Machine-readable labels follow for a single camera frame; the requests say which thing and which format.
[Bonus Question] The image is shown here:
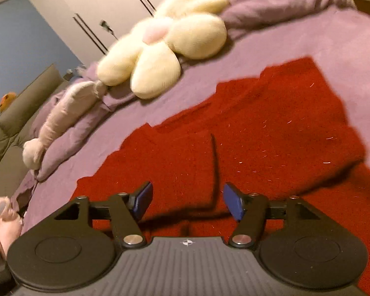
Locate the small orange toy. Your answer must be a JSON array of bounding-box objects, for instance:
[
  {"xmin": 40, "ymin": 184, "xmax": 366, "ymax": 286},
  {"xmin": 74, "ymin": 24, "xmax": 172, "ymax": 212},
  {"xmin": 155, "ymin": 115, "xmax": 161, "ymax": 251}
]
[{"xmin": 0, "ymin": 92, "xmax": 17, "ymax": 113}]

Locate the pink plush paw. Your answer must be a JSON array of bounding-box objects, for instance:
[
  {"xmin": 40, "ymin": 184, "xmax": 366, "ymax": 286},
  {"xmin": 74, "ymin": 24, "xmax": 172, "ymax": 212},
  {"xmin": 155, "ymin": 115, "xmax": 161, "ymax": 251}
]
[{"xmin": 0, "ymin": 195, "xmax": 24, "ymax": 255}]

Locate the white wardrobe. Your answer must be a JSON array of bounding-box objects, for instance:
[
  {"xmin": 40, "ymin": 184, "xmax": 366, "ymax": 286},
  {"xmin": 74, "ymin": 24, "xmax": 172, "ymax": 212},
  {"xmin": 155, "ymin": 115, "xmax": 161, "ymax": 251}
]
[{"xmin": 27, "ymin": 0, "xmax": 230, "ymax": 66}]

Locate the long beige plush toy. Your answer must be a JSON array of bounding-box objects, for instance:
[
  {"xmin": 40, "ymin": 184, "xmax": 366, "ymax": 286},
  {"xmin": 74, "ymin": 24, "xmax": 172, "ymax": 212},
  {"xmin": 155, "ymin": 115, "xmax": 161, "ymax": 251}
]
[{"xmin": 22, "ymin": 80, "xmax": 107, "ymax": 170}]

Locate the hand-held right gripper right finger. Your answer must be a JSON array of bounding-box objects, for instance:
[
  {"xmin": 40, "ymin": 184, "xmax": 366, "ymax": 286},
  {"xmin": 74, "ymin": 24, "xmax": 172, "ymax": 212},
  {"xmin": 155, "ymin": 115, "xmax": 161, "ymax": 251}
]
[{"xmin": 223, "ymin": 182, "xmax": 323, "ymax": 249}]

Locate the purple bed blanket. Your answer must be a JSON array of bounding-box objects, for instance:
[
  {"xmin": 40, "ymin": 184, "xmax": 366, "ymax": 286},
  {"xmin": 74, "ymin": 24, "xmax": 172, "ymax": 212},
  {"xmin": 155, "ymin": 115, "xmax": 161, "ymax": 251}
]
[{"xmin": 20, "ymin": 8, "xmax": 370, "ymax": 235}]

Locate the olive green headboard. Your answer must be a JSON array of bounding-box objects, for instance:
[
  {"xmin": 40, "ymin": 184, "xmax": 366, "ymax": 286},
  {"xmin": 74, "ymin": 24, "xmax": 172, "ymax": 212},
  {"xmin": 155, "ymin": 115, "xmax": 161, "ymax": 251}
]
[{"xmin": 0, "ymin": 64, "xmax": 65, "ymax": 188}]

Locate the cream flower plush pillow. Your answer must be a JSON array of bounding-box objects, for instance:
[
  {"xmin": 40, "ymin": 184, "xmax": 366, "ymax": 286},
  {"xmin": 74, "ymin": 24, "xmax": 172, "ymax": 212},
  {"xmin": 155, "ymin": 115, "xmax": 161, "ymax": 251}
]
[{"xmin": 97, "ymin": 0, "xmax": 230, "ymax": 100}]

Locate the bunched purple duvet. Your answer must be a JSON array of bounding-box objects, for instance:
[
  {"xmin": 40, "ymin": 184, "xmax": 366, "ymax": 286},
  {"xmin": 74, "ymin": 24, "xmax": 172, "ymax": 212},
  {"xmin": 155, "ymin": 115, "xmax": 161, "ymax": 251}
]
[{"xmin": 9, "ymin": 0, "xmax": 356, "ymax": 213}]

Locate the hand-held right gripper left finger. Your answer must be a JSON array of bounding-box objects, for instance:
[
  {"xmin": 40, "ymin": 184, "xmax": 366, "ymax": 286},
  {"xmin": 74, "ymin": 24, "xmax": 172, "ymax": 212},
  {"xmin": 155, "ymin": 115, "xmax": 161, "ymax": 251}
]
[{"xmin": 54, "ymin": 181, "xmax": 154, "ymax": 249}]

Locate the red knitted sweater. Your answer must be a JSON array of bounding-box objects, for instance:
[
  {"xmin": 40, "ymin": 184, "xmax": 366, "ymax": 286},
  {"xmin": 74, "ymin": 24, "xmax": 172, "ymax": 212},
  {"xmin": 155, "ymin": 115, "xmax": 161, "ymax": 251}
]
[{"xmin": 72, "ymin": 56, "xmax": 370, "ymax": 296}]

